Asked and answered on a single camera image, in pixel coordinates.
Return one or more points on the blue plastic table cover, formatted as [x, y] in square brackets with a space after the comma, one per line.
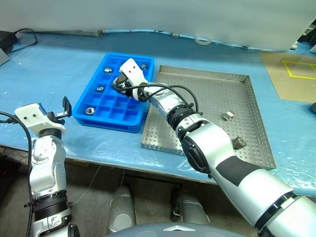
[49, 74]

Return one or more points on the metal nut compartment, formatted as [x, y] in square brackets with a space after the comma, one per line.
[144, 66]
[107, 70]
[89, 110]
[100, 88]

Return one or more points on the perforated steel tray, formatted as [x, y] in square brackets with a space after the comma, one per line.
[217, 98]

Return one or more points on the metal nut top compartment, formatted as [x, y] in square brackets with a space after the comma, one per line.
[107, 70]

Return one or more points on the black equipment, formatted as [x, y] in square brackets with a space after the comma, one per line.
[307, 34]

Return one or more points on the metal roller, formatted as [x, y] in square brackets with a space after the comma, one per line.
[119, 85]
[228, 115]

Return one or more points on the black power adapter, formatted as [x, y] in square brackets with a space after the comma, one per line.
[6, 39]

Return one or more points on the grey metal bar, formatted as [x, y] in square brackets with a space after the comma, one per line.
[84, 32]

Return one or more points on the blue compartment tray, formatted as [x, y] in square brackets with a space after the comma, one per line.
[116, 113]

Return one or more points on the yellow tape square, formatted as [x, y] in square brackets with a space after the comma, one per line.
[303, 77]

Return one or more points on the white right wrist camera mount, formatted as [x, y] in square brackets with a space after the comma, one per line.
[132, 71]

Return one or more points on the grey flat box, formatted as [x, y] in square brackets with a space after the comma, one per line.
[3, 58]

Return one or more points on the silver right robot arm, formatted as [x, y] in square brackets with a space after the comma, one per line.
[205, 143]

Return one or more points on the black rounded object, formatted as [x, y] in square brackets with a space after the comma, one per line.
[313, 107]

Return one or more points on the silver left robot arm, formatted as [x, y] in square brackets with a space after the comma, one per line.
[47, 168]

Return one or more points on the dark metal nut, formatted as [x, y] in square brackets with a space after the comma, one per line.
[240, 142]

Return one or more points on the grey-blue rounded body shell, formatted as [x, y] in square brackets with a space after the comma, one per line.
[172, 230]

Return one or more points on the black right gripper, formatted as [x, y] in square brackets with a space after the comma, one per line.
[124, 81]

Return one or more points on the metal nut bottom compartment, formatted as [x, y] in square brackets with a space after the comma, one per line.
[89, 110]

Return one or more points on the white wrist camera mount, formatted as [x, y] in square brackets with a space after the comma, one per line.
[30, 117]
[132, 71]

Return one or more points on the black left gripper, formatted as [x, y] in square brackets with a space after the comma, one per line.
[54, 117]

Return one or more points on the grey rounded shape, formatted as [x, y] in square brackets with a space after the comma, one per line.
[122, 209]
[192, 209]

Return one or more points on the brown board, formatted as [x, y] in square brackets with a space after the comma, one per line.
[276, 81]

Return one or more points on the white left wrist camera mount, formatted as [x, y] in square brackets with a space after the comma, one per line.
[30, 117]

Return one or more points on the metal nut upper right compartment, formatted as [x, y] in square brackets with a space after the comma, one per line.
[144, 66]

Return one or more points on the small metal fitting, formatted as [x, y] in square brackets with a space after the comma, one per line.
[175, 36]

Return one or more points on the metal nut middle compartment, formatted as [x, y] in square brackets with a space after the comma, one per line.
[100, 88]

